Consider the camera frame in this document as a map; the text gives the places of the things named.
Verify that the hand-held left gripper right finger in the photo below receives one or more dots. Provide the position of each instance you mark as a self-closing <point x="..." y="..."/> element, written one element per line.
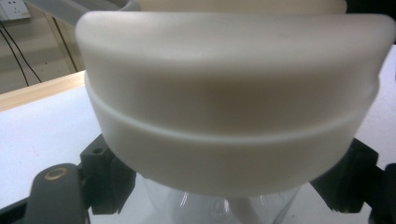
<point x="345" y="183"/>

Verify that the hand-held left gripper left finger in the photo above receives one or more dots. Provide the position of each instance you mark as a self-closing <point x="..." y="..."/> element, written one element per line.
<point x="109" y="180"/>

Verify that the clear glass cup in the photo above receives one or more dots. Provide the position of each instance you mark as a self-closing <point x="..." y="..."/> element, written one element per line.
<point x="218" y="208"/>

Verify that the white wall socket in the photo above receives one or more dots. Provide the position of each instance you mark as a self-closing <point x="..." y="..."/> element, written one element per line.
<point x="14" y="8"/>

